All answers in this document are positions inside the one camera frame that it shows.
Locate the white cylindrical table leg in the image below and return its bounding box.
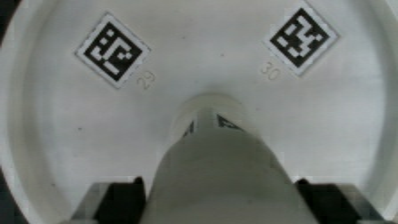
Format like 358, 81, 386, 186
141, 94, 319, 224

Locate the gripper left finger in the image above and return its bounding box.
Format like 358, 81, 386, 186
65, 177, 147, 224

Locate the white round table top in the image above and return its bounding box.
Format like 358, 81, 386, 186
0, 0, 398, 224

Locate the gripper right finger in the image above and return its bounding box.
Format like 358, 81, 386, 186
296, 179, 392, 224

